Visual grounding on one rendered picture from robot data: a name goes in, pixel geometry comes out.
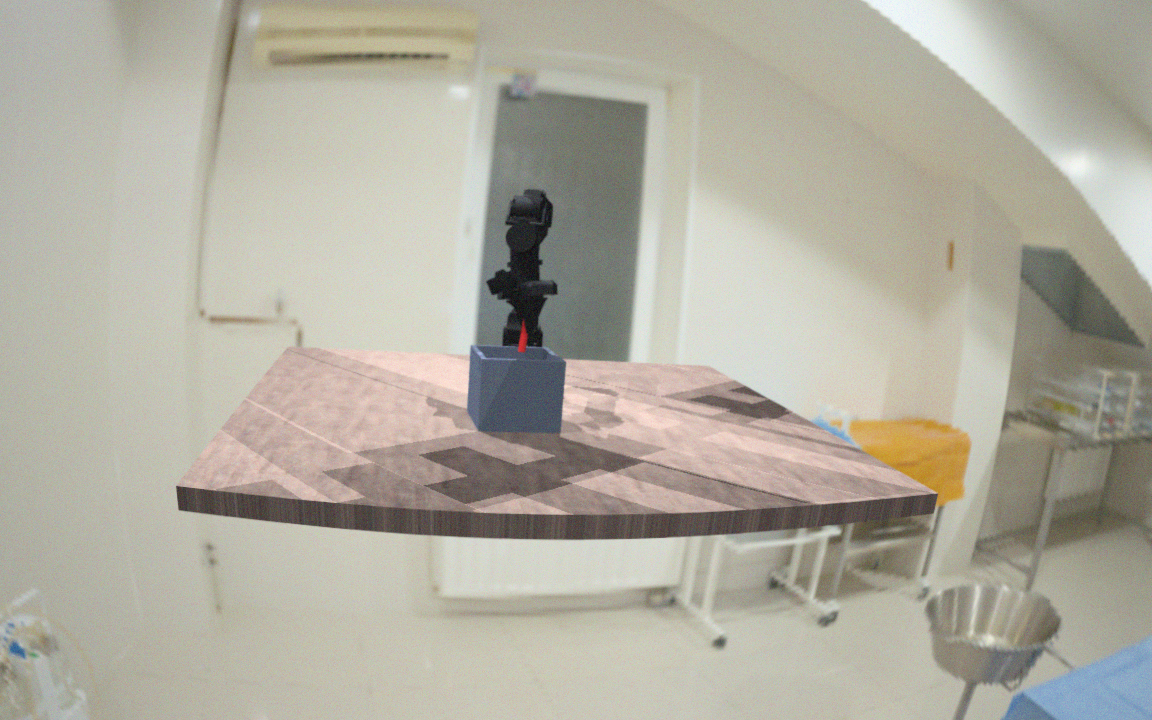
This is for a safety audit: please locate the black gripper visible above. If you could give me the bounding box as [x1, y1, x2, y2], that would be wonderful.
[497, 255, 558, 334]

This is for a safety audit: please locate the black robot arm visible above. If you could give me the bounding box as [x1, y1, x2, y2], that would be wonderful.
[486, 189, 553, 347]

